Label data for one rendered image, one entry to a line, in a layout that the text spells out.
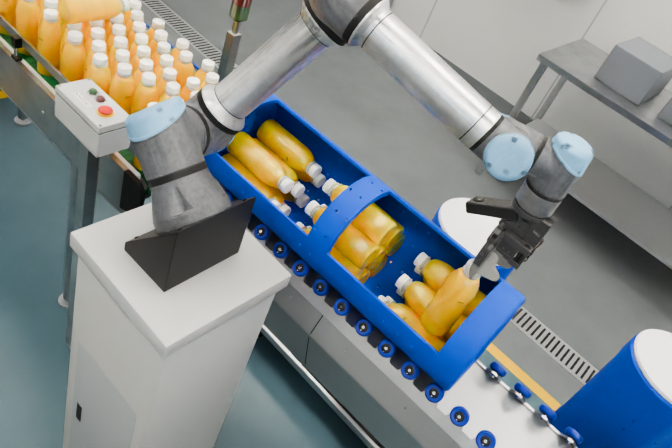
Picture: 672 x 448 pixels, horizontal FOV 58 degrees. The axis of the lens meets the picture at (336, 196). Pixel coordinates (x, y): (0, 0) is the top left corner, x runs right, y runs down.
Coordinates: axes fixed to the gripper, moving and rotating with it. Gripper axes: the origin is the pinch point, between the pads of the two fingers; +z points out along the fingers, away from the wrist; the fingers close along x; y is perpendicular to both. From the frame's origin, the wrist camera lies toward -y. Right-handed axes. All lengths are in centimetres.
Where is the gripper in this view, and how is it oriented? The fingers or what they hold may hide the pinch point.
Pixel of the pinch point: (475, 267)
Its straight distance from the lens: 132.3
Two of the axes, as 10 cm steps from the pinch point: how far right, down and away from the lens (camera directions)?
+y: 7.1, 6.1, -3.5
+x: 6.2, -3.2, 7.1
